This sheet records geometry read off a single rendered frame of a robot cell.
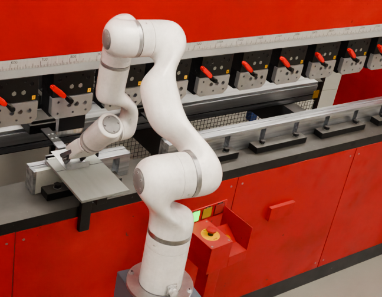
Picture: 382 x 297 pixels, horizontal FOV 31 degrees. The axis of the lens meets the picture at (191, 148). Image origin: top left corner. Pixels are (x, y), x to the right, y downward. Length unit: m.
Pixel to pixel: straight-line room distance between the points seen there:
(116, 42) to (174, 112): 0.24
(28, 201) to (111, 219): 0.32
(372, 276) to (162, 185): 2.46
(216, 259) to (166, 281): 0.69
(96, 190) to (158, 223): 0.57
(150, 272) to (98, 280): 0.86
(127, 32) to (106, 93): 0.33
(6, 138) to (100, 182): 0.47
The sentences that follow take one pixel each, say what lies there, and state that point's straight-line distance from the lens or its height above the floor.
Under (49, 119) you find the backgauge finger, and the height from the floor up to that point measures 1.03.
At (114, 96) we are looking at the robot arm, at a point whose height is 1.37.
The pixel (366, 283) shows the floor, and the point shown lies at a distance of 3.94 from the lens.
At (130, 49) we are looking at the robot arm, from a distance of 1.84.
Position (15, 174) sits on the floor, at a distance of 4.21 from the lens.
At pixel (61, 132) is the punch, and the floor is 1.09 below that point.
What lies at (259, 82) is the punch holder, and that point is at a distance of 2.84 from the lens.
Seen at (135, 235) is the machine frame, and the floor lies 0.67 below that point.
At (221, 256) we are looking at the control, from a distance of 2.59.
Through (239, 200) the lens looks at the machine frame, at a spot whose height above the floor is 0.70.
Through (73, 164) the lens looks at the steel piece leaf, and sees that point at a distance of 2.41.
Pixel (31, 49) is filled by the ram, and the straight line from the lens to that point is 2.21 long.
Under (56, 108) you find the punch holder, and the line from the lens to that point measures 2.34.
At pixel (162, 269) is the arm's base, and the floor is 1.10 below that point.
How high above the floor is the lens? 2.29
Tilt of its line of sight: 29 degrees down
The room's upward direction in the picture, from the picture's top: 11 degrees clockwise
